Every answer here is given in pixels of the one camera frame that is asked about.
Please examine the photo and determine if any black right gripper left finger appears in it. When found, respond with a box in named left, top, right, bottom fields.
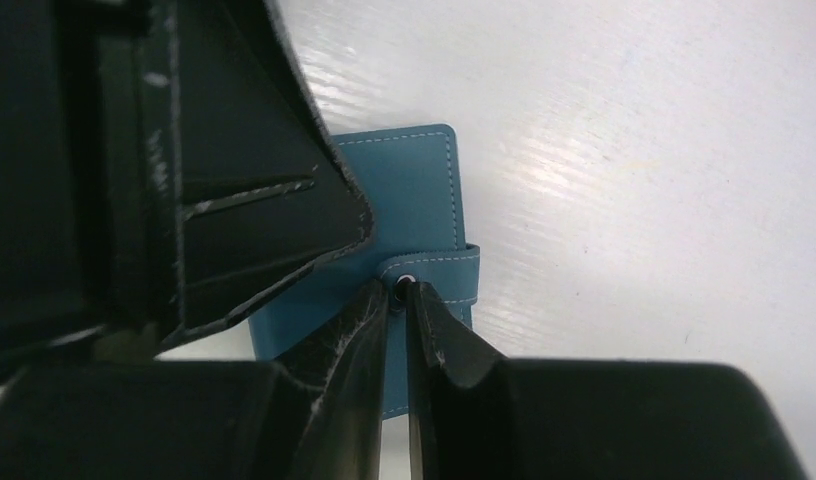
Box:
left=0, top=281, right=389, bottom=479

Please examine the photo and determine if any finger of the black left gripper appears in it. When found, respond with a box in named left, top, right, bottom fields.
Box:
left=0, top=1, right=372, bottom=384

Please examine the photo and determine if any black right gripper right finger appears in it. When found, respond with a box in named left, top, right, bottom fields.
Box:
left=405, top=282, right=805, bottom=479

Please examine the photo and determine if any blue leather card holder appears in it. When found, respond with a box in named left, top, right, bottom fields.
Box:
left=248, top=123, right=481, bottom=421

